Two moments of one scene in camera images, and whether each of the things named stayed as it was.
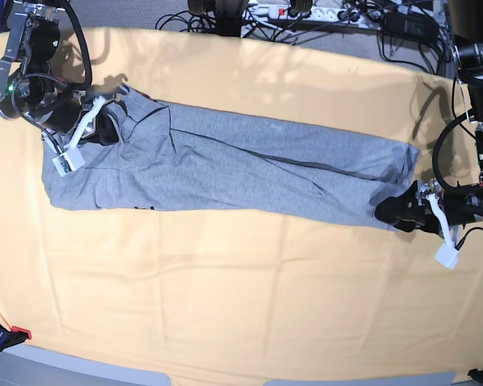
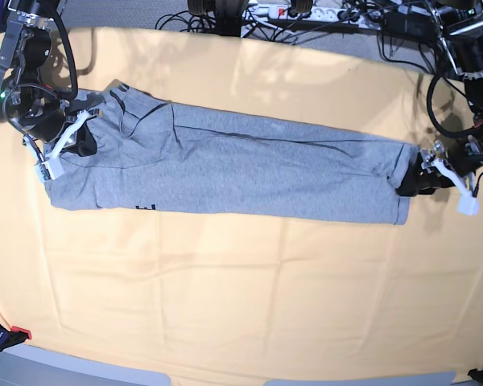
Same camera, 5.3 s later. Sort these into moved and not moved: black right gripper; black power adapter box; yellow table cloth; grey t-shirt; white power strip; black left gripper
Moved: black left gripper; black right gripper
Not moved: yellow table cloth; black power adapter box; grey t-shirt; white power strip
